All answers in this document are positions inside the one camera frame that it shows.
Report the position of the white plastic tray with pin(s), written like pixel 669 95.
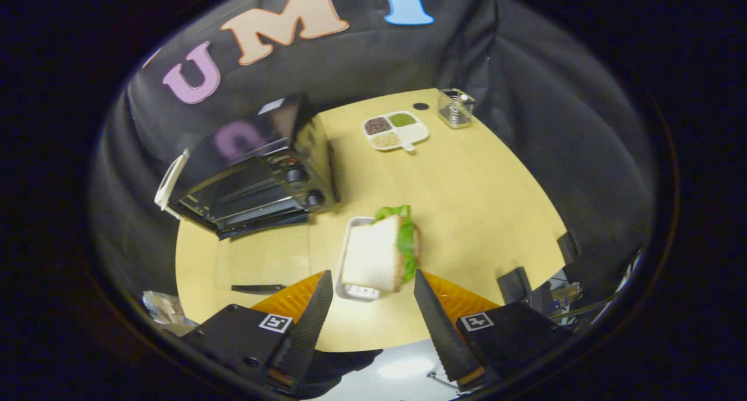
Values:
pixel 360 293

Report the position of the crumpled printed paper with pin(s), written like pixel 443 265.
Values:
pixel 166 310

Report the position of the black backdrop cloth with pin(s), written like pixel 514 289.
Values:
pixel 554 126

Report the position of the black toaster oven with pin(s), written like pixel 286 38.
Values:
pixel 262 150

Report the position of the white sectioned grain dish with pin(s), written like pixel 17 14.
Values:
pixel 397 129

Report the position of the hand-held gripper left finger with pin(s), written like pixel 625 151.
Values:
pixel 309 325

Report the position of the small black round disc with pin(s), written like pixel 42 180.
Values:
pixel 421 106

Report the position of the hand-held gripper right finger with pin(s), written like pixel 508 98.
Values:
pixel 440 331

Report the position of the lettuce sandwich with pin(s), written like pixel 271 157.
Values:
pixel 373 255

